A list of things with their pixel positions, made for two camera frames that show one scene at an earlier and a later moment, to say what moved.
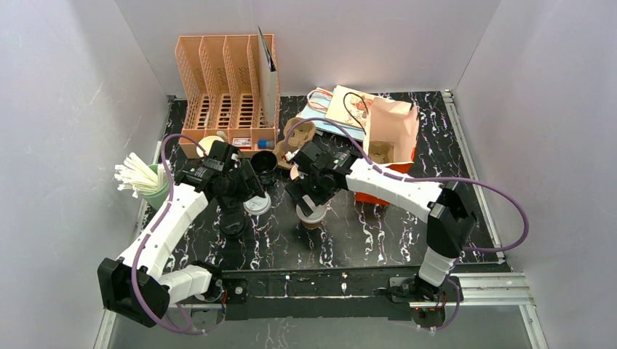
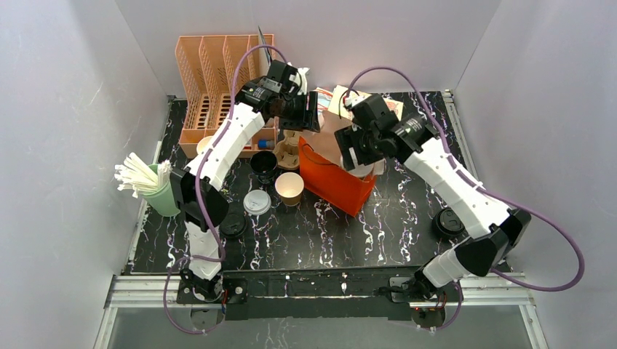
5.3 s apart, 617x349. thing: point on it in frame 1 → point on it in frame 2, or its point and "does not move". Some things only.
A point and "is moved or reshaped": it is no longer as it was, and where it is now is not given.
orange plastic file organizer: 221,81 does not move
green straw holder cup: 158,197 does not move
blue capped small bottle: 265,144 does not move
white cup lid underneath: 257,205 does not move
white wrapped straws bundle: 134,177 does not move
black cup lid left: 233,224 does not move
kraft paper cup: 313,221 is moved or reshaped
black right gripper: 305,193 → 347,146
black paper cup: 265,163 does not move
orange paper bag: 390,137 is moved or reshaped
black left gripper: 239,201 → 311,112
